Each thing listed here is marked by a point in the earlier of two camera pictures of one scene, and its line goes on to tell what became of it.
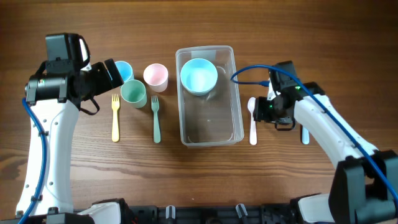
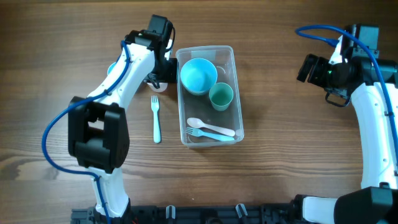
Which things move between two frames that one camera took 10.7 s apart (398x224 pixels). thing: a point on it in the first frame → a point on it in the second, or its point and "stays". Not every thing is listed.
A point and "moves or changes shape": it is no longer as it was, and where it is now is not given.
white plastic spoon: x=251 y=104 → x=196 y=122
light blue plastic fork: x=305 y=136 → x=198 y=132
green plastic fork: x=155 y=105 stays
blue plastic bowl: x=198 y=76 stays
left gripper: x=101 y=78 → x=170 y=73
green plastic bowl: x=199 y=94 stays
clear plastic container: x=215 y=118 stays
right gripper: x=261 y=114 → x=306 y=69
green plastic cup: x=134 y=91 moves or changes shape
